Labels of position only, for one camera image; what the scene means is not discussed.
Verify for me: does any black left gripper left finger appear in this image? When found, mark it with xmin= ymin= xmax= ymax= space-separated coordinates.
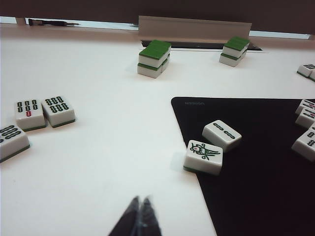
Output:
xmin=108 ymin=196 xmax=142 ymax=236

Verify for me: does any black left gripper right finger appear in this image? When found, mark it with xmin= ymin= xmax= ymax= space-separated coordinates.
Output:
xmin=139 ymin=195 xmax=163 ymax=236

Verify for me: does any bird mahjong tile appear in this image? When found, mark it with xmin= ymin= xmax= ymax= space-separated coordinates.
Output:
xmin=183 ymin=139 xmax=224 ymax=176

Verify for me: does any two-bamboo mahjong tile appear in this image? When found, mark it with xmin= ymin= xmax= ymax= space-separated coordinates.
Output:
xmin=202 ymin=119 xmax=242 ymax=153

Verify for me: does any green-marked bamboo mahjong tile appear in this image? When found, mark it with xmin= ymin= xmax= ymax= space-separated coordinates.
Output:
xmin=291 ymin=122 xmax=315 ymax=162

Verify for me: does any red-marked bamboo mahjong tile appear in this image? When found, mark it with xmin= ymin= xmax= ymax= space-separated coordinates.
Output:
xmin=295 ymin=99 xmax=315 ymax=115
xmin=295 ymin=108 xmax=315 ymax=129

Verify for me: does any six-bamboo mahjong tile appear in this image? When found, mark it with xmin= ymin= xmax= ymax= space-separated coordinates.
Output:
xmin=41 ymin=96 xmax=76 ymax=128

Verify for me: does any eight-bamboo mahjong tile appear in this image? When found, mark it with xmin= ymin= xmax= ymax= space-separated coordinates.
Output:
xmin=0 ymin=124 xmax=31 ymax=163

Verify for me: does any seven-bamboo mahjong tile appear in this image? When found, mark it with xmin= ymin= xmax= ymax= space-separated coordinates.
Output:
xmin=14 ymin=99 xmax=47 ymax=132

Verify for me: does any black fabric mat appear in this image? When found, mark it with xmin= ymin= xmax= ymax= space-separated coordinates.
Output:
xmin=171 ymin=96 xmax=315 ymax=236

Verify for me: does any black blue screwdriver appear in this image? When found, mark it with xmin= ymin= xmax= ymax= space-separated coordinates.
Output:
xmin=28 ymin=18 xmax=81 ymax=27

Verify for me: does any fabric desk divider panel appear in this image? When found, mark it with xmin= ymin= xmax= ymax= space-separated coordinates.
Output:
xmin=0 ymin=0 xmax=315 ymax=35

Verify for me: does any black cable slot frame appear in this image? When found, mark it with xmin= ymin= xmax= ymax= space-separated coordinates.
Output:
xmin=140 ymin=38 xmax=267 ymax=53

